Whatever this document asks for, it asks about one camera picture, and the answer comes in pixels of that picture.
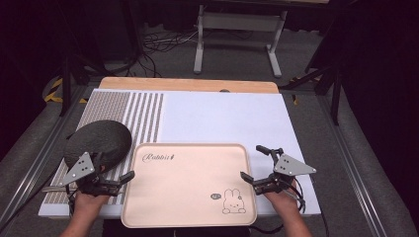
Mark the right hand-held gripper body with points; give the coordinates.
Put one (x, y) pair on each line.
(291, 168)

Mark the person's left hand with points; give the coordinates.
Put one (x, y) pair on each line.
(89, 203)

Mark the white striped table mat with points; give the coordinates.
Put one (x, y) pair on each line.
(224, 118)

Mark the dark grey knitted hat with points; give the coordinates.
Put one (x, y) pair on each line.
(99, 141)

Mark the person's right hand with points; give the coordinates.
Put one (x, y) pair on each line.
(285, 202)

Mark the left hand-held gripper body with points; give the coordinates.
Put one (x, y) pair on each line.
(79, 168)

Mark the yellow black floor tape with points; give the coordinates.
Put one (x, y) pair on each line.
(294, 95)
(54, 90)

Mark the person's dark clothing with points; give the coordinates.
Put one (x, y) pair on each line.
(171, 232)

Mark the pink tray with rabbit print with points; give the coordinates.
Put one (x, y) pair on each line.
(187, 184)

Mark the white metal table frame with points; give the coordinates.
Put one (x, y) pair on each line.
(237, 22)

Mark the grey striped mat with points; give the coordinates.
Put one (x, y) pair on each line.
(105, 108)

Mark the black metal stand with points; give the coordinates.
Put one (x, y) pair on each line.
(334, 92)
(67, 85)

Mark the aluminium rail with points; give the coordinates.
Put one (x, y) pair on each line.
(36, 161)
(354, 171)

